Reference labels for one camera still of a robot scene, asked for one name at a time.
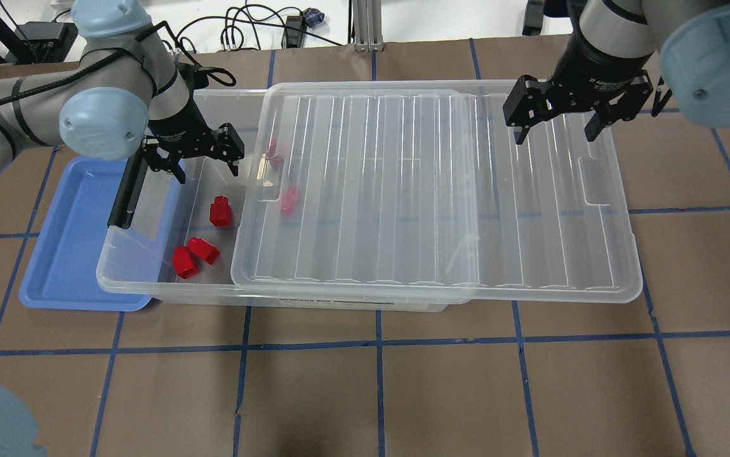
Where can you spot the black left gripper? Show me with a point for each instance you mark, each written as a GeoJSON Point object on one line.
{"type": "Point", "coordinates": [180, 129]}

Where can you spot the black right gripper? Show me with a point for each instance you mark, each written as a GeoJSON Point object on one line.
{"type": "Point", "coordinates": [600, 71]}

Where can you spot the clear plastic box lid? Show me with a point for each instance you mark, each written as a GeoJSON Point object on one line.
{"type": "Point", "coordinates": [552, 219]}

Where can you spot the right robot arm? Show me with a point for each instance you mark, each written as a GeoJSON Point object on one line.
{"type": "Point", "coordinates": [622, 52]}

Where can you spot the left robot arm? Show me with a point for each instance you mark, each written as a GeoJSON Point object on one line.
{"type": "Point", "coordinates": [127, 97]}

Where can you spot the red block middle left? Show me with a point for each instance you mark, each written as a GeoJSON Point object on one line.
{"type": "Point", "coordinates": [221, 214]}

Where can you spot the red block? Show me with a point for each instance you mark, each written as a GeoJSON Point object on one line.
{"type": "Point", "coordinates": [272, 157]}
{"type": "Point", "coordinates": [184, 262]}
{"type": "Point", "coordinates": [290, 200]}
{"type": "Point", "coordinates": [203, 249]}
{"type": "Point", "coordinates": [221, 214]}

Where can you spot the red block upper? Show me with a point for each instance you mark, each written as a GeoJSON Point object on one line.
{"type": "Point", "coordinates": [272, 157]}

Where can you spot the clear plastic storage box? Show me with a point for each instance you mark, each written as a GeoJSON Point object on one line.
{"type": "Point", "coordinates": [174, 279]}

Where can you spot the red block bottom right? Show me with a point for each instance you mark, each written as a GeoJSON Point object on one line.
{"type": "Point", "coordinates": [203, 249]}

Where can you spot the red block middle right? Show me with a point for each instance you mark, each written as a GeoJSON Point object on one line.
{"type": "Point", "coordinates": [290, 200]}

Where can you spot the red block bottom left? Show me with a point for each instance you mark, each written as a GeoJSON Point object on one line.
{"type": "Point", "coordinates": [184, 262]}

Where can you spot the blue plastic tray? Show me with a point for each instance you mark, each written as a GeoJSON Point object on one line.
{"type": "Point", "coordinates": [62, 272]}

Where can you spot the black rod tool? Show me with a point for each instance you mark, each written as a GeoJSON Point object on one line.
{"type": "Point", "coordinates": [128, 193]}

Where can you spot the black rod right side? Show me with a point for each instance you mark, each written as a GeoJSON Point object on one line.
{"type": "Point", "coordinates": [661, 97]}

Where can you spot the black device top right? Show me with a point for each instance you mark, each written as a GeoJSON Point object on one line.
{"type": "Point", "coordinates": [533, 18]}

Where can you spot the black power adapter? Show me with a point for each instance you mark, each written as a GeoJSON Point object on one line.
{"type": "Point", "coordinates": [294, 30]}

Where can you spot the aluminium frame post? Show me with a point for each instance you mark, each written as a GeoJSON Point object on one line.
{"type": "Point", "coordinates": [366, 30]}

